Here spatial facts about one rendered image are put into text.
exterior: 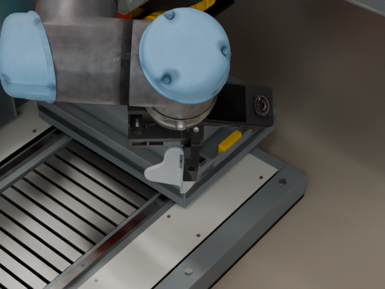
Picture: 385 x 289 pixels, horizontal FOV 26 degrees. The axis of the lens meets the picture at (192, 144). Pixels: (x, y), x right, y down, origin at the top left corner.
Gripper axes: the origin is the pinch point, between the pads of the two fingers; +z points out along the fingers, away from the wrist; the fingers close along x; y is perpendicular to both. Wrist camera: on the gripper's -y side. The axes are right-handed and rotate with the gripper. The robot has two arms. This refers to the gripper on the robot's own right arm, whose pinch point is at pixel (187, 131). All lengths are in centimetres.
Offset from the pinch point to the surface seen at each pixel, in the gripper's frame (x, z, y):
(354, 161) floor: -13, 113, -51
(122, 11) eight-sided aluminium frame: -36, 59, 9
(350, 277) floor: 17, 91, -43
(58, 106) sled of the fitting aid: -27, 106, 26
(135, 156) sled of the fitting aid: -12, 94, 6
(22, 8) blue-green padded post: -38, 65, 29
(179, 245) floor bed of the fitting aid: 9, 89, -3
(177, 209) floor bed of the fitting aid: 0, 95, -4
